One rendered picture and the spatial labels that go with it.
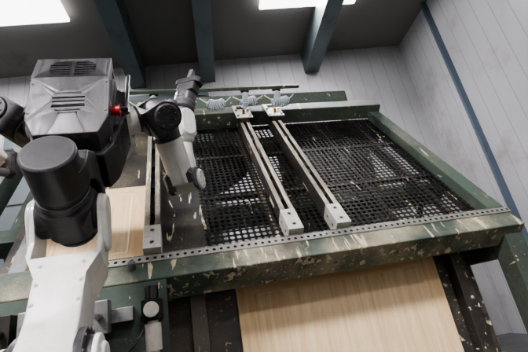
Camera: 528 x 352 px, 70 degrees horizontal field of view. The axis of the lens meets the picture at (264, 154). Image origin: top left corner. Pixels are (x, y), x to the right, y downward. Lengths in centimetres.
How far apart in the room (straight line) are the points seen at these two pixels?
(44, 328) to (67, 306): 5
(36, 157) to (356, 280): 130
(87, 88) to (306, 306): 114
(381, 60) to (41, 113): 541
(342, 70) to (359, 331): 452
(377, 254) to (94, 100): 111
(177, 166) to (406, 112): 469
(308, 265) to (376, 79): 464
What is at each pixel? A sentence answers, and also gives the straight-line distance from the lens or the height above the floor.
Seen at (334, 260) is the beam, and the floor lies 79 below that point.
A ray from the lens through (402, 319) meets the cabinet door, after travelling 180.
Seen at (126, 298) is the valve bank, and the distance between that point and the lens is 134.
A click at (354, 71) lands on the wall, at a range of 581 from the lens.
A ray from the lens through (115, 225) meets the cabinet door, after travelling 163.
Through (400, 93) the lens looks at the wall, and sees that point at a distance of 585.
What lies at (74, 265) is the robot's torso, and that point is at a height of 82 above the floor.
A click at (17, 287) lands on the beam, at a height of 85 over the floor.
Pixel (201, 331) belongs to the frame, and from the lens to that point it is 153.
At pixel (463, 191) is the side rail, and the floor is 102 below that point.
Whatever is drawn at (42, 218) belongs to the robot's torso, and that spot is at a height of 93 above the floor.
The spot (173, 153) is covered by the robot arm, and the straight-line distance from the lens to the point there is 129.
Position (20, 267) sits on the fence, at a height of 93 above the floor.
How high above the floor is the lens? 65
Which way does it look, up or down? 23 degrees up
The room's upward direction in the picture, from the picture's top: 10 degrees counter-clockwise
